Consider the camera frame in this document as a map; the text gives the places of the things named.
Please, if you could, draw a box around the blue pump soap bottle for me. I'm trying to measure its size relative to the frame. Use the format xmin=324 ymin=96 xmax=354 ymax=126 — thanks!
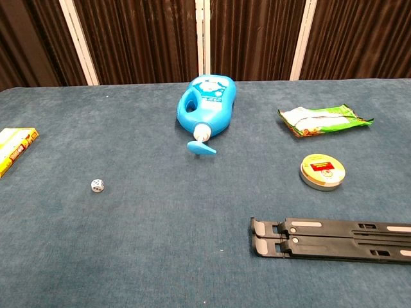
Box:
xmin=176 ymin=76 xmax=238 ymax=157

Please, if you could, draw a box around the blue table cloth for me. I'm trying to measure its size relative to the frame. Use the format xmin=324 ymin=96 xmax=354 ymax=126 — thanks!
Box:
xmin=0 ymin=78 xmax=411 ymax=308

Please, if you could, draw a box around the round yellow tin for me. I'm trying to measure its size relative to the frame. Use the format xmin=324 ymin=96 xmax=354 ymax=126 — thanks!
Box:
xmin=299 ymin=153 xmax=347 ymax=192

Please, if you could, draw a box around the green white snack packet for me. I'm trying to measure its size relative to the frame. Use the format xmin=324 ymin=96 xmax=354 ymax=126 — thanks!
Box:
xmin=277 ymin=103 xmax=375 ymax=139

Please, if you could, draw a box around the dark brown pleated curtain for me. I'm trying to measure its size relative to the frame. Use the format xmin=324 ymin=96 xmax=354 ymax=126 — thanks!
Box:
xmin=0 ymin=0 xmax=411 ymax=92

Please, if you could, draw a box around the black folding laptop stand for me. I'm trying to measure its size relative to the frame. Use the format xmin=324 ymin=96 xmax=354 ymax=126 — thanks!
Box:
xmin=250 ymin=217 xmax=411 ymax=265

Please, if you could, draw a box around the yellow cardboard box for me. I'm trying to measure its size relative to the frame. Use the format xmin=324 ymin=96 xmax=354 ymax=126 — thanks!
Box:
xmin=0 ymin=127 xmax=40 ymax=179

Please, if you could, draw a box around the white partition frame post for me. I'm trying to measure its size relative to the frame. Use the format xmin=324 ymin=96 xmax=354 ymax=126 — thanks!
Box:
xmin=58 ymin=0 xmax=100 ymax=86
xmin=289 ymin=0 xmax=319 ymax=81
xmin=195 ymin=0 xmax=212 ymax=77

